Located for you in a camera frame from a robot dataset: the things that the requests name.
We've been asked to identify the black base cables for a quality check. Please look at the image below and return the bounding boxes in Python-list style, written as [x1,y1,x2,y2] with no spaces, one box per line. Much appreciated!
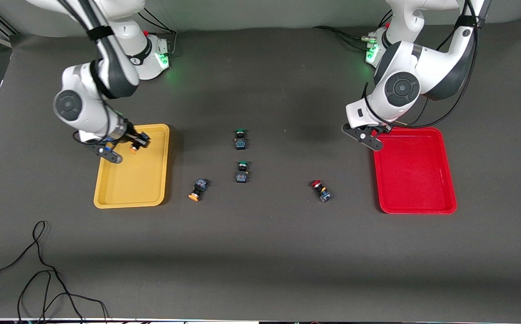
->
[313,9,394,51]
[139,7,178,58]

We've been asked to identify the red push button switch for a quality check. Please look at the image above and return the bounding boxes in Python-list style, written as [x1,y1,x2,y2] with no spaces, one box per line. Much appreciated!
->
[311,180,332,203]

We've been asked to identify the dark grey table cloth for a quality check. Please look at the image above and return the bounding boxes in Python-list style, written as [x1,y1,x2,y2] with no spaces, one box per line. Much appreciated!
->
[0,16,521,322]

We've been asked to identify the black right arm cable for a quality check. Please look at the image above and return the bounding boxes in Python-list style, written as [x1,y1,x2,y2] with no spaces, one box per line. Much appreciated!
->
[56,0,119,144]

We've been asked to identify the black right base cables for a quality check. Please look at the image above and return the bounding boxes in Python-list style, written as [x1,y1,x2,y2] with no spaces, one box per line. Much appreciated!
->
[139,7,178,58]

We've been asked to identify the thin black loose cable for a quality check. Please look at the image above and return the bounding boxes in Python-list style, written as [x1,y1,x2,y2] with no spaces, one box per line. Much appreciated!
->
[0,220,109,324]

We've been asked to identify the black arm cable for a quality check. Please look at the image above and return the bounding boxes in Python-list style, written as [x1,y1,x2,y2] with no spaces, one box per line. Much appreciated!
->
[56,0,119,144]
[362,0,481,130]

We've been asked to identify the red plastic tray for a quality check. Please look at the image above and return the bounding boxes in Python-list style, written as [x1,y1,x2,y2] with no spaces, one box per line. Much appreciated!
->
[373,127,458,215]

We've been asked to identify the yellow plastic tray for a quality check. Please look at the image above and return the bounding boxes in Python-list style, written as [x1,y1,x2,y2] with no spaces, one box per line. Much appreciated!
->
[93,124,171,209]

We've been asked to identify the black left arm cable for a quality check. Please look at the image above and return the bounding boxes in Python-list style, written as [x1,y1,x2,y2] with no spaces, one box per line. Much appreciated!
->
[362,0,481,130]

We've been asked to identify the black left base cables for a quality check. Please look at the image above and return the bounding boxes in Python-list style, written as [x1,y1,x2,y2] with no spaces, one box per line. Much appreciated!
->
[313,9,394,51]

